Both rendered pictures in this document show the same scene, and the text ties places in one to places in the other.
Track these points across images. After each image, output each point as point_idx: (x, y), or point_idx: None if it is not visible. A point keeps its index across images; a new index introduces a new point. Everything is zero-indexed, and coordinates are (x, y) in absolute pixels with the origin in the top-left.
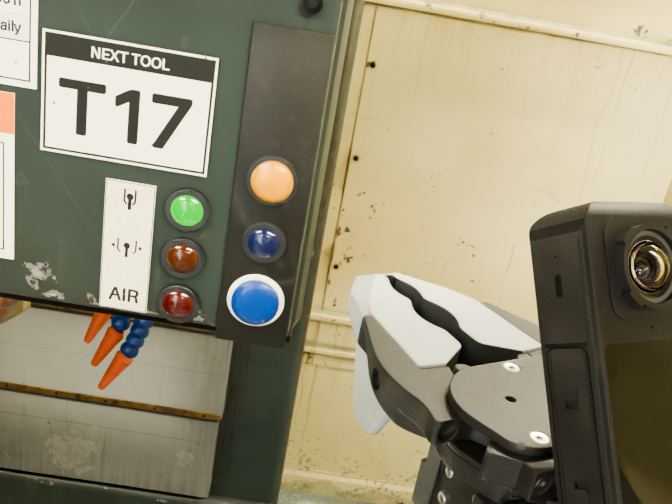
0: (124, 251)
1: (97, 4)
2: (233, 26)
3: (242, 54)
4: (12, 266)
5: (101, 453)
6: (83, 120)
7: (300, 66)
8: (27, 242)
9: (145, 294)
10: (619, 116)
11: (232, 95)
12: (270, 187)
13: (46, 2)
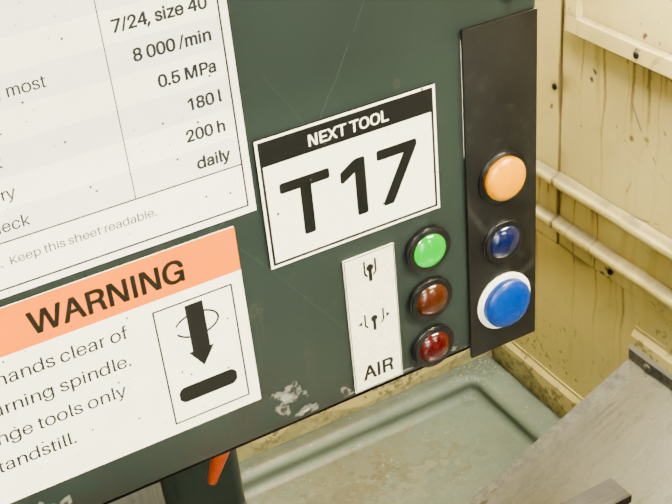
0: (372, 325)
1: (304, 88)
2: (441, 44)
3: (453, 67)
4: (260, 406)
5: None
6: (311, 216)
7: (511, 52)
8: (271, 372)
9: (399, 355)
10: None
11: (450, 113)
12: (509, 185)
13: (251, 113)
